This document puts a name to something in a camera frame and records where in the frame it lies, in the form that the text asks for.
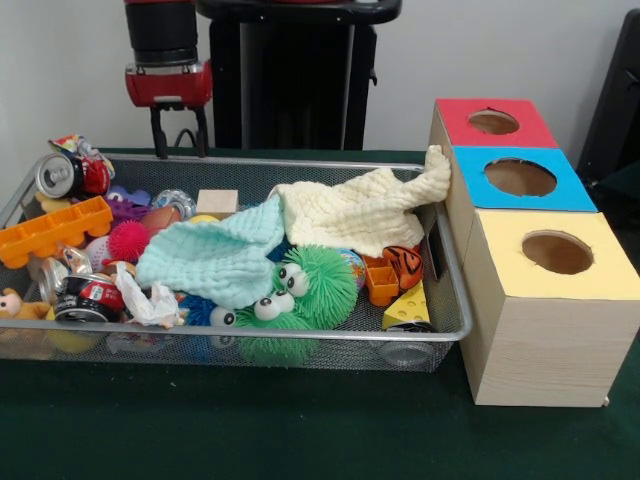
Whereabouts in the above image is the large green spiky ball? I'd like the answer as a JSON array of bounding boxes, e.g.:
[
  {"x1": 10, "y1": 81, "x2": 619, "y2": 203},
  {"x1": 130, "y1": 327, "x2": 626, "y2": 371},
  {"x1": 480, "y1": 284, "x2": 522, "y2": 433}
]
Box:
[{"x1": 275, "y1": 243, "x2": 359, "y2": 329}]

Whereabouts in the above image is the orange tiger plush toy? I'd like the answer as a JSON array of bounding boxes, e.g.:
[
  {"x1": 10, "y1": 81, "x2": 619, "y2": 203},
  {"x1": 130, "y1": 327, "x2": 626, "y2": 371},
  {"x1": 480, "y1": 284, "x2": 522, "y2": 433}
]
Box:
[{"x1": 383, "y1": 245, "x2": 425, "y2": 293}]

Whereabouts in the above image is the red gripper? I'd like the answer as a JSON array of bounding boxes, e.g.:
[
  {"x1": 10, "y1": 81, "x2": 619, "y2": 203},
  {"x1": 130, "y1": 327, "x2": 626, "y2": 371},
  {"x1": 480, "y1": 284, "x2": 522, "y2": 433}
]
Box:
[{"x1": 124, "y1": 60, "x2": 214, "y2": 160}]

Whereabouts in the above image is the cream muslin cloth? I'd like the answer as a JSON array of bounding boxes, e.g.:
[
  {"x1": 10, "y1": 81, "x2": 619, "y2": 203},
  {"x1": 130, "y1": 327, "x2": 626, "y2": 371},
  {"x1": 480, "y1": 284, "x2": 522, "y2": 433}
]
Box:
[{"x1": 275, "y1": 145, "x2": 453, "y2": 259}]

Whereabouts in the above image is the black cable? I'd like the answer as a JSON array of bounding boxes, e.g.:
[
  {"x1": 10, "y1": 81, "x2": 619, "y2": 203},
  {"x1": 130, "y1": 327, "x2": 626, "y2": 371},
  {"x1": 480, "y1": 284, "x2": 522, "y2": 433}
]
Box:
[{"x1": 172, "y1": 128, "x2": 199, "y2": 151}]

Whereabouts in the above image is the orange plastic toy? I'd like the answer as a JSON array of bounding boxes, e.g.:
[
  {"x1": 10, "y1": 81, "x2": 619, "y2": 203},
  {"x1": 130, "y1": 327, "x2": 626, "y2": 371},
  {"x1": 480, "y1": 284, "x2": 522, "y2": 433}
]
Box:
[{"x1": 0, "y1": 196, "x2": 114, "y2": 269}]

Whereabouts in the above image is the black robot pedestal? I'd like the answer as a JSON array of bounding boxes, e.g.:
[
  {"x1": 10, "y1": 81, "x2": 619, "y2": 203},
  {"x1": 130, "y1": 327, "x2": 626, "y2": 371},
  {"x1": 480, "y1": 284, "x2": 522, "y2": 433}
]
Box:
[{"x1": 203, "y1": 15, "x2": 379, "y2": 151}]

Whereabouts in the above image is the shallow clear mesh bin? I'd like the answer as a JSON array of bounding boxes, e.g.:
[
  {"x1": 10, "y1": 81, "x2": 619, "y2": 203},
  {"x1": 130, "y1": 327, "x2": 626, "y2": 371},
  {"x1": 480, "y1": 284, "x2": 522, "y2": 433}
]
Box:
[{"x1": 0, "y1": 152, "x2": 474, "y2": 373}]

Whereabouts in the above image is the small wooden cube block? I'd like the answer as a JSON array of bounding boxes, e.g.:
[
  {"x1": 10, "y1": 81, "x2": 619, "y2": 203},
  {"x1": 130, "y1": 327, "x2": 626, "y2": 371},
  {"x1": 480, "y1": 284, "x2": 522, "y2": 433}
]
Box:
[{"x1": 196, "y1": 189, "x2": 240, "y2": 215}]

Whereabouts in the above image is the mint green muslin cloth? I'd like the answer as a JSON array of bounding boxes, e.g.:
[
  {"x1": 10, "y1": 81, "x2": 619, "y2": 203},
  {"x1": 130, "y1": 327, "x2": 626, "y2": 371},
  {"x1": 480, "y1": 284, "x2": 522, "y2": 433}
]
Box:
[{"x1": 135, "y1": 195, "x2": 288, "y2": 311}]

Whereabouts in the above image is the red and black soda can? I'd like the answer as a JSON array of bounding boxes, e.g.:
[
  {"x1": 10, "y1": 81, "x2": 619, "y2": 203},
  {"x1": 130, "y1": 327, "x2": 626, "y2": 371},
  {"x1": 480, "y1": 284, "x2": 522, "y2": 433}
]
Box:
[{"x1": 53, "y1": 274, "x2": 126, "y2": 325}]

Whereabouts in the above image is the yellow cheese wedge toy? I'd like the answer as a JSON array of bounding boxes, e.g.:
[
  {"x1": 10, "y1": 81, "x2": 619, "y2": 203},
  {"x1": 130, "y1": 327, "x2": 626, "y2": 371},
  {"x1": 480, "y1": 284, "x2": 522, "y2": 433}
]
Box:
[{"x1": 382, "y1": 280, "x2": 432, "y2": 331}]

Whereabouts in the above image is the wooden box with three holes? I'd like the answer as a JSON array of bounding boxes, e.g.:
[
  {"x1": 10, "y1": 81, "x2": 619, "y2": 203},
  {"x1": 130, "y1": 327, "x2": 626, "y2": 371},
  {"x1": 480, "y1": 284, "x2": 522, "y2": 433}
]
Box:
[{"x1": 427, "y1": 97, "x2": 640, "y2": 408}]

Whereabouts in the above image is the orange toy block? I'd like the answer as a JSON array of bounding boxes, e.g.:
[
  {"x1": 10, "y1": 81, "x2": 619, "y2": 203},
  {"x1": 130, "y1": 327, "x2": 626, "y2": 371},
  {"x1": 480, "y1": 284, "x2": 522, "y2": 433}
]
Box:
[{"x1": 362, "y1": 255, "x2": 401, "y2": 306}]

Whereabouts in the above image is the pink spiky ball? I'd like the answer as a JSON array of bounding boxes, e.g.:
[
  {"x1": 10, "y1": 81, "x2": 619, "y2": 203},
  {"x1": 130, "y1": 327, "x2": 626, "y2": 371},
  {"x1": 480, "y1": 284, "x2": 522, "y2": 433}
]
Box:
[{"x1": 107, "y1": 220, "x2": 152, "y2": 264}]

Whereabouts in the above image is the small green spiky ball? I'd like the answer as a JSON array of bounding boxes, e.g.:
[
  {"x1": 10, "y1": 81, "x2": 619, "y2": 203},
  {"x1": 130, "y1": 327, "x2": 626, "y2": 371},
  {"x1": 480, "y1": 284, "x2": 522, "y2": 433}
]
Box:
[{"x1": 233, "y1": 292, "x2": 311, "y2": 366}]

